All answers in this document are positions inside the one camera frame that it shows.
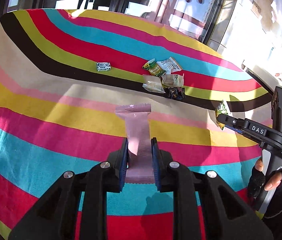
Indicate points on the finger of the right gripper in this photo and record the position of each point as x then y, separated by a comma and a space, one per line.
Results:
235, 129
229, 120

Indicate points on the striped colourful tablecloth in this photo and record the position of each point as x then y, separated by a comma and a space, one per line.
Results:
57, 113

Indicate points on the green pea snack bag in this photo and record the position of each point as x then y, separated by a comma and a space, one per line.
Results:
153, 68
222, 108

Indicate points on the pink wafer wrapper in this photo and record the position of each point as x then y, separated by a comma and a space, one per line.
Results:
139, 165

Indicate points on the small dark snack packet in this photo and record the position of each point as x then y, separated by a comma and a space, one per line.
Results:
175, 93

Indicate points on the clear beige pastry pack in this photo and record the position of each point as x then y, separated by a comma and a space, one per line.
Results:
153, 84

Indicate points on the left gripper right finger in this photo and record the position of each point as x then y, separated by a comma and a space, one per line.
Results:
204, 204

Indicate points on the white orange snack bag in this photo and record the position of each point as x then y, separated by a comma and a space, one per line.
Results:
170, 65

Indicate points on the right gloved hand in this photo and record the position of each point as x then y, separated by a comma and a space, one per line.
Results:
257, 180

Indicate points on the small blue white candy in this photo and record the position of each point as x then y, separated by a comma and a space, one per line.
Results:
103, 66

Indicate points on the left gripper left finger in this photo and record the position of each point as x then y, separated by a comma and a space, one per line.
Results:
54, 215

